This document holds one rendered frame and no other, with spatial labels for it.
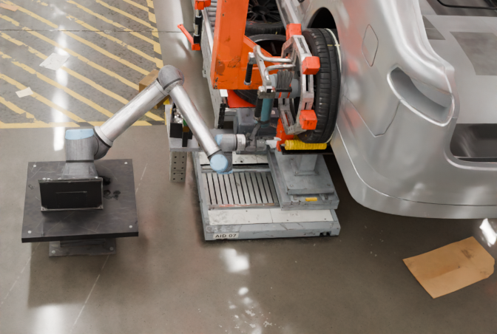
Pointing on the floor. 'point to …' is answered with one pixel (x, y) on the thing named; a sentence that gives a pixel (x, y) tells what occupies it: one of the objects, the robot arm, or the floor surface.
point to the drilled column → (177, 166)
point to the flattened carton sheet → (451, 267)
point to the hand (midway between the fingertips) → (279, 138)
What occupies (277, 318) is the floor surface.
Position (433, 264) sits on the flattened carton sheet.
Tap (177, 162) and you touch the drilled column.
